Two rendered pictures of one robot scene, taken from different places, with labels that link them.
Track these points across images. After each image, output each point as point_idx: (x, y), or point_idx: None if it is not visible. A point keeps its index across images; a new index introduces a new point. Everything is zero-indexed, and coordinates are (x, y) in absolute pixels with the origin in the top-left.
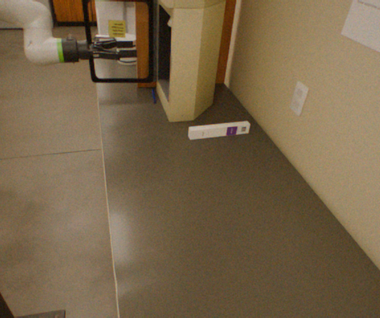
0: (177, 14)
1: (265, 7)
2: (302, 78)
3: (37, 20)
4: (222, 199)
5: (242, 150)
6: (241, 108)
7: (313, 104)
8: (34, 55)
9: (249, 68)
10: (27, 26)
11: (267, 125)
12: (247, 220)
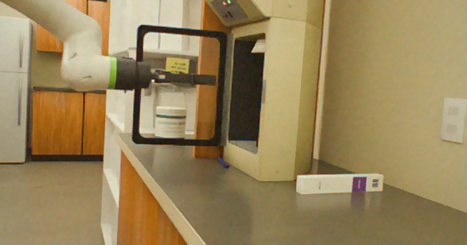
0: (275, 25)
1: (368, 41)
2: (450, 92)
3: (87, 32)
4: (400, 244)
5: (387, 203)
6: (353, 173)
7: None
8: (77, 70)
9: (353, 122)
10: (72, 38)
11: (403, 185)
12: None
